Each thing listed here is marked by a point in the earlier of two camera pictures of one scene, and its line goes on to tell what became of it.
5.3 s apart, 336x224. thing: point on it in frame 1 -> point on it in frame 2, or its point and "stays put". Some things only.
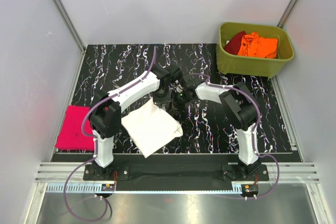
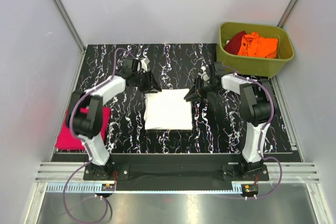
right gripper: [177, 107] -> [196, 93]
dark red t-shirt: [233, 45] stays put
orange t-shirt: [253, 45] stays put
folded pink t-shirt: [70, 136] stays put
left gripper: [161, 102] -> [151, 83]
